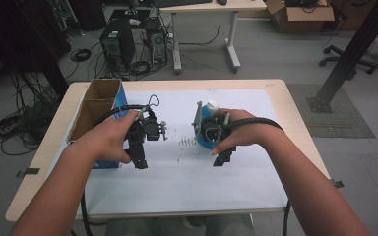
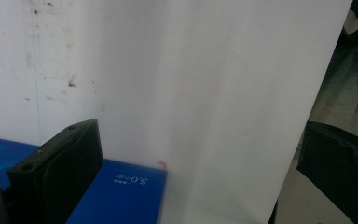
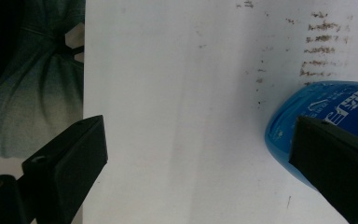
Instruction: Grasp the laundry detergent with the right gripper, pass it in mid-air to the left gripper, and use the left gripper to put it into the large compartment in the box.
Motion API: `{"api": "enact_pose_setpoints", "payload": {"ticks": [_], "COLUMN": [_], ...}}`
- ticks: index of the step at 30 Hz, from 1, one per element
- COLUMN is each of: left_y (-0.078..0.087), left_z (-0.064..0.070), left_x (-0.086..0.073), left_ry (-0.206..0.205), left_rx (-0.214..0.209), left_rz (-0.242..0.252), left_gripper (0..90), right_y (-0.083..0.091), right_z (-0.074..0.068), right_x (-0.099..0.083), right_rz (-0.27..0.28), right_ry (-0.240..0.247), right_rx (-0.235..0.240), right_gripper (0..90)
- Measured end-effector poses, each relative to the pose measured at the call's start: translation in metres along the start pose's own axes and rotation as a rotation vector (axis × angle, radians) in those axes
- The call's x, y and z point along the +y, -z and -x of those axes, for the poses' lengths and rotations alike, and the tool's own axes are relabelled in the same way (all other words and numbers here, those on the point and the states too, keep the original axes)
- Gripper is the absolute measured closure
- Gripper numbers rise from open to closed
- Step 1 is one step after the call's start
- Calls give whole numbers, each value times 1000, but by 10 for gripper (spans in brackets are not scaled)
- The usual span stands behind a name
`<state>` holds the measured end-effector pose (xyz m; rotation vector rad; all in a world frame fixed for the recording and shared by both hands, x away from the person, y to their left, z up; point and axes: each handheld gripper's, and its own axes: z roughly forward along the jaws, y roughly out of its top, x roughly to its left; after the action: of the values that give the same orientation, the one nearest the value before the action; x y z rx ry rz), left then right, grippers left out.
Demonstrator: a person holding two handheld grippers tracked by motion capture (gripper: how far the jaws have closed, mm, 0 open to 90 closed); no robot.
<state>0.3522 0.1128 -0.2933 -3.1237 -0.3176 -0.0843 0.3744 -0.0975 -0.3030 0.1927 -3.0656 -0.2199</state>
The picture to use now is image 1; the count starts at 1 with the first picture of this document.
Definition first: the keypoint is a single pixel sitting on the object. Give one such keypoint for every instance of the person's right hand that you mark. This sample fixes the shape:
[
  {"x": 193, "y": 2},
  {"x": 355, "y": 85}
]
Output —
[{"x": 249, "y": 131}]

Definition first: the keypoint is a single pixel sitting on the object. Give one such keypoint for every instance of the cardboard box with blue side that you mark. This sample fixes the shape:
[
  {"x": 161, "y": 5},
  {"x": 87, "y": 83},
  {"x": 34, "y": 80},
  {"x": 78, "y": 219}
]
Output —
[{"x": 93, "y": 108}]

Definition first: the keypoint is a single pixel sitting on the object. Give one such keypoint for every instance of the white paper sheet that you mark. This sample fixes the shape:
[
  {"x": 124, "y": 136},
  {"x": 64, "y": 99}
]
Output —
[{"x": 183, "y": 183}]

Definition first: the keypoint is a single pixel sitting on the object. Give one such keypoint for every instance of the grey tape strip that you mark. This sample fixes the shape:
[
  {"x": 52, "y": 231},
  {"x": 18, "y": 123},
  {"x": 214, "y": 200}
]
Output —
[
  {"x": 31, "y": 171},
  {"x": 338, "y": 184}
]

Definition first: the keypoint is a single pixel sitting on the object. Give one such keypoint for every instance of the person's legs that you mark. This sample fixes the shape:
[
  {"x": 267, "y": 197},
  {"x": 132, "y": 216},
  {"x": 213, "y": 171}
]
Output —
[{"x": 177, "y": 227}]

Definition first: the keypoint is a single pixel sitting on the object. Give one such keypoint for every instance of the dark floor mat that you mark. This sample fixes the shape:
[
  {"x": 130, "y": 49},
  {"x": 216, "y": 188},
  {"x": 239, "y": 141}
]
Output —
[{"x": 341, "y": 121}]

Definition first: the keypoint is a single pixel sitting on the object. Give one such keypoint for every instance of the open brown cardboard box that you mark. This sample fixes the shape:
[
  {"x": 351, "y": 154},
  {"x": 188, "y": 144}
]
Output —
[{"x": 303, "y": 18}]

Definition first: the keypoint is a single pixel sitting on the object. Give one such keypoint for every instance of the person's left hand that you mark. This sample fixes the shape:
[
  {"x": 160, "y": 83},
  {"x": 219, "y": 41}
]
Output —
[{"x": 105, "y": 141}]

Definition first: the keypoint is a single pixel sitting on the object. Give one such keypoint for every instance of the black office chair base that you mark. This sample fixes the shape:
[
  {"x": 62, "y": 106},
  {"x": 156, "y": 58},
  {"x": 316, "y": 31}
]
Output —
[{"x": 344, "y": 59}]

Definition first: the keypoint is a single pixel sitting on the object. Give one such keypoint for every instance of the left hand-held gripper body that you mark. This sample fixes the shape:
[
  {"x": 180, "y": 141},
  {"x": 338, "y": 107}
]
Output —
[{"x": 149, "y": 129}]

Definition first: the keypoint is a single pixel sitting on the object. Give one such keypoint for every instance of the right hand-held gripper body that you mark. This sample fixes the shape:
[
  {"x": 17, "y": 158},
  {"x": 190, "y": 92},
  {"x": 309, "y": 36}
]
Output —
[{"x": 211, "y": 131}]

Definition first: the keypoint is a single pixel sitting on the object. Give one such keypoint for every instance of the black metal post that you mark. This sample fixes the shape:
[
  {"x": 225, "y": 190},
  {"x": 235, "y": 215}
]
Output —
[{"x": 354, "y": 49}]

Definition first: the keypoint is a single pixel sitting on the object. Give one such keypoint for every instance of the grey computer tower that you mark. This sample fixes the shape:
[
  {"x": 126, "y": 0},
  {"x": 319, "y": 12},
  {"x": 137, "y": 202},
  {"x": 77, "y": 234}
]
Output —
[{"x": 157, "y": 42}]

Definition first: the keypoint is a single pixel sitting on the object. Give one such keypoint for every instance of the black computer tower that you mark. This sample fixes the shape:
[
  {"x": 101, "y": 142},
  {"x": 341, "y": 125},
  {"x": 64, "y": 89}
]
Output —
[{"x": 118, "y": 44}]

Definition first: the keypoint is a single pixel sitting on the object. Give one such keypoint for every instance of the white desk with metal legs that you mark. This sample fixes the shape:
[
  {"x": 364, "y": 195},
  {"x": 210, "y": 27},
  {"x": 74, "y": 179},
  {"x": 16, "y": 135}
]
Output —
[{"x": 210, "y": 6}]

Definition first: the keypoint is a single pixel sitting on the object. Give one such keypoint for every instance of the black keyboard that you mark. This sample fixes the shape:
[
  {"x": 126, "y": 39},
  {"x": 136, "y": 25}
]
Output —
[{"x": 182, "y": 2}]

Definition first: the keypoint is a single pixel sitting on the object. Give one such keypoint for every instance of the black computer mouse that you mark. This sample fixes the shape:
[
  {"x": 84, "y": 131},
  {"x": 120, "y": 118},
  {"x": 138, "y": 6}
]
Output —
[{"x": 221, "y": 2}]

